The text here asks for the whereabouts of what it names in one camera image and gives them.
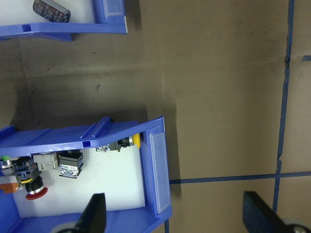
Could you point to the blue bin with push buttons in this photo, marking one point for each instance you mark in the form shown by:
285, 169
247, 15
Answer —
155, 170

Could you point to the blue bin with capacitors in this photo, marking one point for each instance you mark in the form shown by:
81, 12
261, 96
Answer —
60, 28

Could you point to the white foam bin liner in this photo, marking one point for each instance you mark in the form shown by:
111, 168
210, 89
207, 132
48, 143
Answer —
14, 12
109, 182

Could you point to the red mushroom push button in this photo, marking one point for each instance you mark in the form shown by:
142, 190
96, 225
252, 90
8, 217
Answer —
34, 187

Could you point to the black cylindrical capacitor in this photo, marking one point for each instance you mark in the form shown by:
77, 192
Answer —
51, 11

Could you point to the red button switch, black body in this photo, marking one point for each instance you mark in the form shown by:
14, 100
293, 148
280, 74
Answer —
70, 162

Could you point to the white push button switch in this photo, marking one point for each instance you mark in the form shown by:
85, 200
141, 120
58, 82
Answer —
45, 162

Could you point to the yellow push button switch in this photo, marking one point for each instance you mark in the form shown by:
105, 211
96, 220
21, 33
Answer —
121, 143

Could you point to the orange push button switch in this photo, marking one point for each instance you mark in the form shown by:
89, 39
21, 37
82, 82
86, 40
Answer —
8, 187

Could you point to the green push button switch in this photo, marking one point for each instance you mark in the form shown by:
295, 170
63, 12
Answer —
5, 162

